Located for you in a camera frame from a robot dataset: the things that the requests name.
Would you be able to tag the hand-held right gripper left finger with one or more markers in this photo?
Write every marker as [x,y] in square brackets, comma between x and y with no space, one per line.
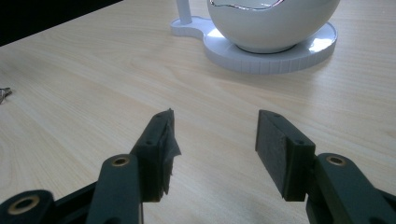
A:
[152,165]

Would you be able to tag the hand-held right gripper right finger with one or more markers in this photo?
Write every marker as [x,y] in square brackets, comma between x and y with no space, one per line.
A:
[281,155]

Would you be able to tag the white stand with round base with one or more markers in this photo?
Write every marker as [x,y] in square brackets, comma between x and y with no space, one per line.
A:
[249,60]

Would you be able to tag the white egg-shaped bowl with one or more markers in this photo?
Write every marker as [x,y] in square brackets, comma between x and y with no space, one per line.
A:
[270,23]

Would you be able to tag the small metal key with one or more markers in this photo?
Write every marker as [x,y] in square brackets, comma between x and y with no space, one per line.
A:
[3,94]

